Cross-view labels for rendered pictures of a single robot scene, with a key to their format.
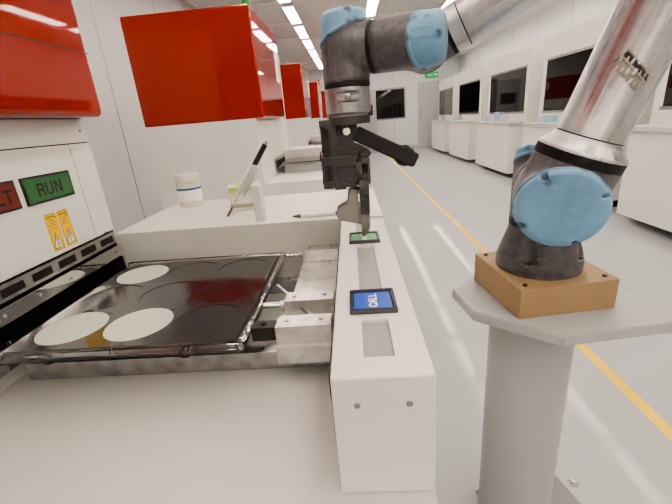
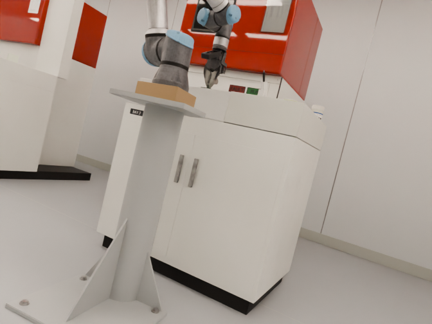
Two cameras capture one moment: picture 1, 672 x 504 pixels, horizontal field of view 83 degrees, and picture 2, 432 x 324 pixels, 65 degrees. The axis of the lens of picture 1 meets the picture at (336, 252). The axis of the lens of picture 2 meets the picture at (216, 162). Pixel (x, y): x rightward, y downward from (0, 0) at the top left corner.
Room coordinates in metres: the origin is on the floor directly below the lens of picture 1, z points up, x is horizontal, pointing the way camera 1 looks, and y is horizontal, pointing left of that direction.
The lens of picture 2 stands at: (1.45, -1.56, 0.70)
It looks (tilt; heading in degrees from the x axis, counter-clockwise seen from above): 3 degrees down; 113
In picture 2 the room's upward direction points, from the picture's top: 14 degrees clockwise
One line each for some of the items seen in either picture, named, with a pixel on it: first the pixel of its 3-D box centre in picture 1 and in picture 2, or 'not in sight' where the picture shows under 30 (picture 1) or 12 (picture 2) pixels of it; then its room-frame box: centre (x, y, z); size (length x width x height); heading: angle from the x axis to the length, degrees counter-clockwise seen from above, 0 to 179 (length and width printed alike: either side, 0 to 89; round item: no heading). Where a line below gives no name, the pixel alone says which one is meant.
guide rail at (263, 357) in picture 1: (182, 361); not in sight; (0.51, 0.26, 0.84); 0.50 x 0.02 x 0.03; 87
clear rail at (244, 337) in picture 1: (267, 289); not in sight; (0.63, 0.13, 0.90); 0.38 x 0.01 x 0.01; 177
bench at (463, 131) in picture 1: (480, 114); not in sight; (9.31, -3.66, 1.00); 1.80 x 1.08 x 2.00; 177
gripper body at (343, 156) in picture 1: (346, 153); (217, 60); (0.68, -0.03, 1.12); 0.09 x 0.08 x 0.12; 87
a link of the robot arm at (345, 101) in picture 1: (348, 103); (220, 44); (0.67, -0.04, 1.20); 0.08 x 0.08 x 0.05
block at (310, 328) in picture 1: (304, 327); not in sight; (0.48, 0.05, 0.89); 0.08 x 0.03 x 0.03; 87
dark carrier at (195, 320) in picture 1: (170, 294); not in sight; (0.64, 0.31, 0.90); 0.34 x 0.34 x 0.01; 87
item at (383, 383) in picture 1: (370, 303); (183, 99); (0.55, -0.05, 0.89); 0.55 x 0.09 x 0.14; 177
